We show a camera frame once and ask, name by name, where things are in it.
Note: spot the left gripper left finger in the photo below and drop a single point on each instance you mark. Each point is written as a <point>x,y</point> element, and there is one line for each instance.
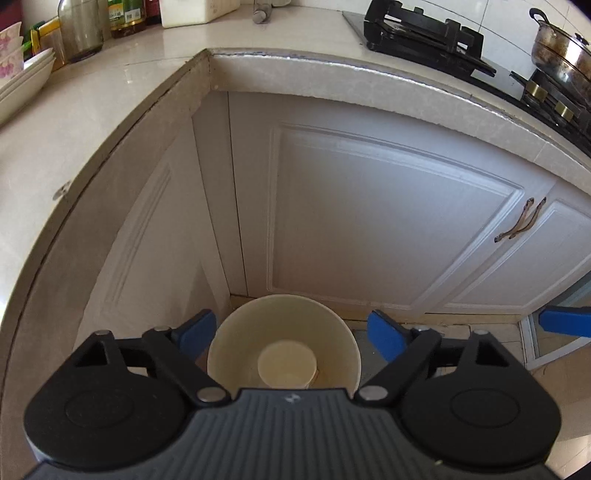
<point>175,352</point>

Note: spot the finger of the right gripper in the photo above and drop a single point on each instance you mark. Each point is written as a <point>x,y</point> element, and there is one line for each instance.
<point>565,319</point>

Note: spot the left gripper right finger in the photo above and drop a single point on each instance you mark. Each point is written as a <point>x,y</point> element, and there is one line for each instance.
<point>408,353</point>

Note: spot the white paper trash bucket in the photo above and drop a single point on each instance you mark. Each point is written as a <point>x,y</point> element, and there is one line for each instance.
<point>237,343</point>

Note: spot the stainless steel pot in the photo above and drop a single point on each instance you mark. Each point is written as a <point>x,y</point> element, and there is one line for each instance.
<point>563,57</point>

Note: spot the stacked white plates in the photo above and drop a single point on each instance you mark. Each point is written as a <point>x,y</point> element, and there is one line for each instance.
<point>26,84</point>

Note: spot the black gas stove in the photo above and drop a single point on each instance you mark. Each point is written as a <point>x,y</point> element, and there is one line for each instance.
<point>455,49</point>

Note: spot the white plastic lidded box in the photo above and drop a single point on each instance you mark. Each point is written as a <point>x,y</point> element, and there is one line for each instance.
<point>176,13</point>

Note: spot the oil bottle green label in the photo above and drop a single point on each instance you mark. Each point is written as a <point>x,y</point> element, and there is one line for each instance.
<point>126,17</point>

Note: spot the stacked floral bowls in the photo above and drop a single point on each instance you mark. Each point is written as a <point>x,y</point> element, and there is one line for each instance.
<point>11,54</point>

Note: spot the clear bottle red cap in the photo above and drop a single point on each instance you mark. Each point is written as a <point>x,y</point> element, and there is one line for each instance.
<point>80,28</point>

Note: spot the right cabinet handle pair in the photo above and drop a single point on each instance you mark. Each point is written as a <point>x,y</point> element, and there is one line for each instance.
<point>527,219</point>

